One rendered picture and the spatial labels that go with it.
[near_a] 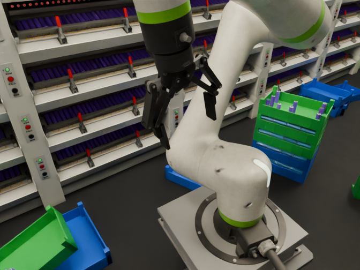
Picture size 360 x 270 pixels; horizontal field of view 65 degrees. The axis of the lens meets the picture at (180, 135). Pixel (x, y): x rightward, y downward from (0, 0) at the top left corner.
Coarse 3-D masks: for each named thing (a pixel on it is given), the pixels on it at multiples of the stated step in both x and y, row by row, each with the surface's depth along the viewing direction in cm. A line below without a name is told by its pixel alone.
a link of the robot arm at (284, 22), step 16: (240, 0) 40; (256, 0) 41; (272, 0) 43; (288, 0) 46; (304, 0) 50; (320, 0) 57; (272, 16) 49; (288, 16) 51; (304, 16) 54; (272, 32) 61; (288, 32) 57; (304, 32) 59
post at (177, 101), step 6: (168, 90) 141; (174, 96) 145; (180, 96) 148; (174, 102) 147; (180, 102) 150; (168, 108) 147; (174, 108) 149; (180, 108) 152; (168, 114) 149; (180, 114) 154; (162, 120) 157; (168, 120) 152; (180, 120) 156; (168, 126) 154
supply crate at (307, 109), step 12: (288, 96) 147; (300, 96) 144; (264, 108) 137; (276, 108) 133; (288, 108) 144; (300, 108) 144; (312, 108) 143; (288, 120) 132; (300, 120) 129; (312, 120) 126; (324, 120) 123
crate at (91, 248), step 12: (72, 216) 124; (84, 216) 126; (72, 228) 121; (84, 228) 121; (84, 240) 116; (96, 240) 116; (84, 252) 111; (96, 252) 111; (108, 252) 104; (72, 264) 107; (84, 264) 107; (96, 264) 103; (108, 264) 107
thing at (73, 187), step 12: (228, 120) 189; (144, 156) 158; (108, 168) 146; (120, 168) 151; (84, 180) 140; (96, 180) 145; (24, 204) 127; (36, 204) 130; (0, 216) 122; (12, 216) 126
